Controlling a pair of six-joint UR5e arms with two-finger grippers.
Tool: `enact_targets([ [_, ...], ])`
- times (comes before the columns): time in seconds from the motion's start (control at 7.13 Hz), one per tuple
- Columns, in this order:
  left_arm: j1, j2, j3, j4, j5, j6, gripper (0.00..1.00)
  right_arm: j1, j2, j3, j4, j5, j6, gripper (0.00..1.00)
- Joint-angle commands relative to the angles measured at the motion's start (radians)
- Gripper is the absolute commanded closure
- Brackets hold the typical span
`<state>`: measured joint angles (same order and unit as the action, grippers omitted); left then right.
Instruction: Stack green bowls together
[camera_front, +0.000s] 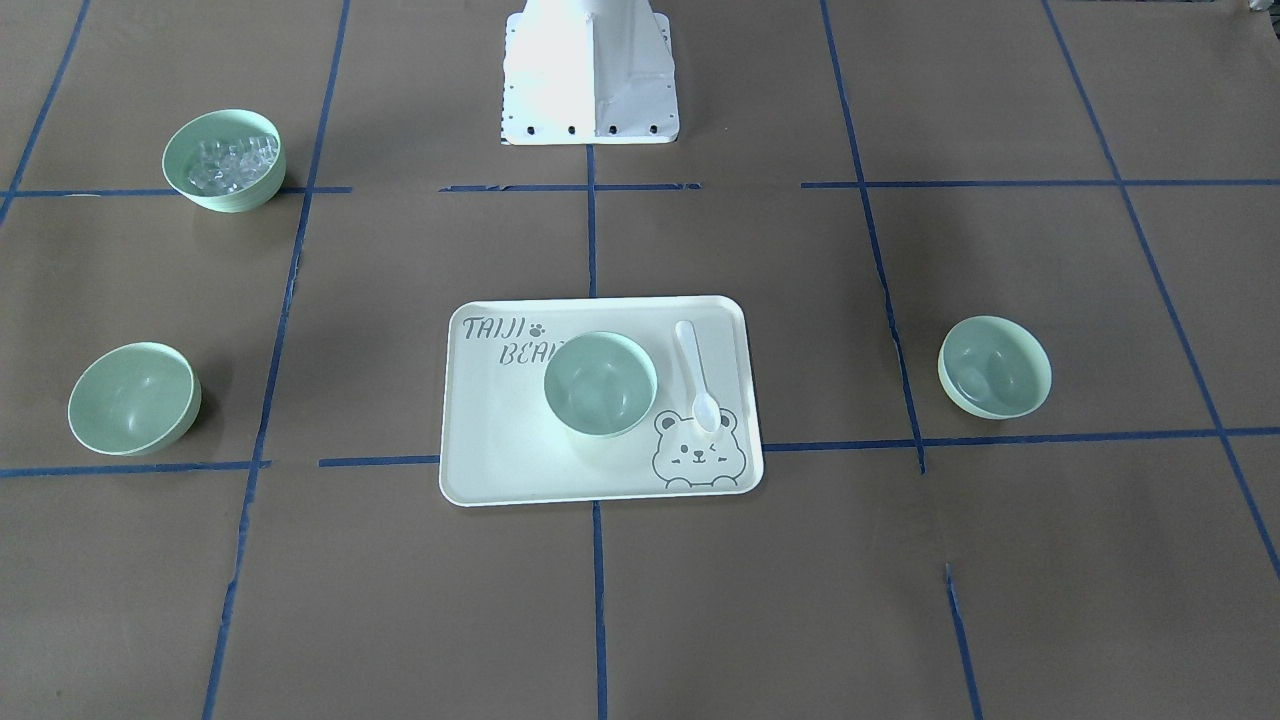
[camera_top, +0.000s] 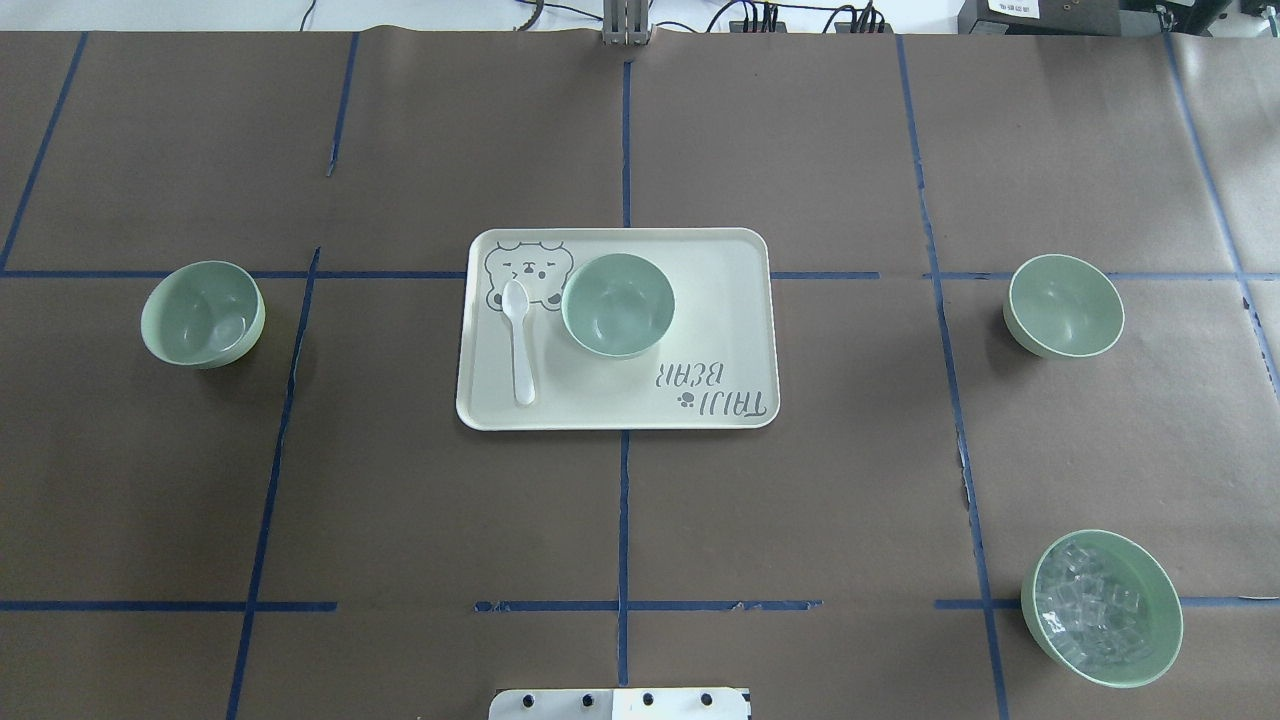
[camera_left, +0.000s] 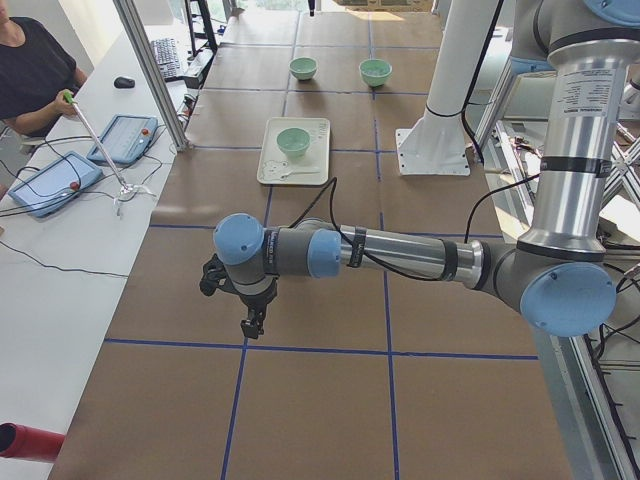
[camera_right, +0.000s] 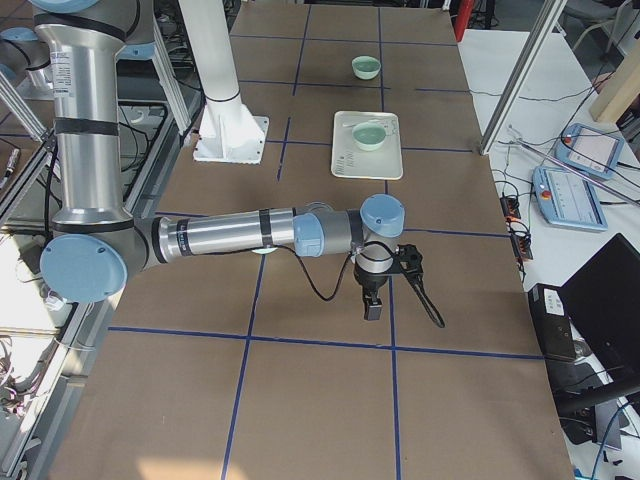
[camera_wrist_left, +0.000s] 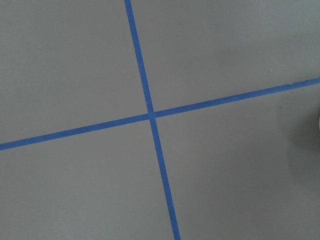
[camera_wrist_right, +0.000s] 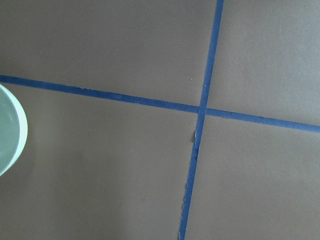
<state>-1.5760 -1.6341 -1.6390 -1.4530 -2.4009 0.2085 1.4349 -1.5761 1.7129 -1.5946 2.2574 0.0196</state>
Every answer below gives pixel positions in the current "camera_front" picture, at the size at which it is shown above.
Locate pale green serving tray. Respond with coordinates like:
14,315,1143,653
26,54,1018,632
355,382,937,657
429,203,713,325
439,295,764,506

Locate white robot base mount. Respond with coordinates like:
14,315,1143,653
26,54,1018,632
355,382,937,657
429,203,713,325
500,1,681,146

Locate white plastic spoon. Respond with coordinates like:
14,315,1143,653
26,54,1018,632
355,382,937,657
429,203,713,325
675,320,721,434

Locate green bowl front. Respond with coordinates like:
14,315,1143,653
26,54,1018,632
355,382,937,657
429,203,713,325
67,341,204,457

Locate green bowl on tray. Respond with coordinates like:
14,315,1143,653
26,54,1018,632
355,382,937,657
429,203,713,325
543,331,659,438

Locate clear ice cubes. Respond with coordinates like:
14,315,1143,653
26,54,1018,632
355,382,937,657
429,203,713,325
187,135,280,196

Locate green bowl with ice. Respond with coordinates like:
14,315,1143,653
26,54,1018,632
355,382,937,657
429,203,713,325
163,109,287,213

